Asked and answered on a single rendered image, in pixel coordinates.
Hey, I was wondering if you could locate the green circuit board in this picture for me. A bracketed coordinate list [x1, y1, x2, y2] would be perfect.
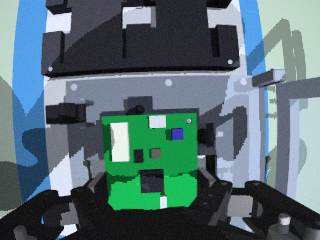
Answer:
[102, 113, 198, 210]

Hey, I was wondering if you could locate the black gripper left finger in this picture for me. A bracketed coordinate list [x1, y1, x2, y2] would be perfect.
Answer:
[0, 172, 130, 240]

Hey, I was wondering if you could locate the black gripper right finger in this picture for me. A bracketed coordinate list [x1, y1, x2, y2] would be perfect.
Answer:
[173, 167, 320, 240]

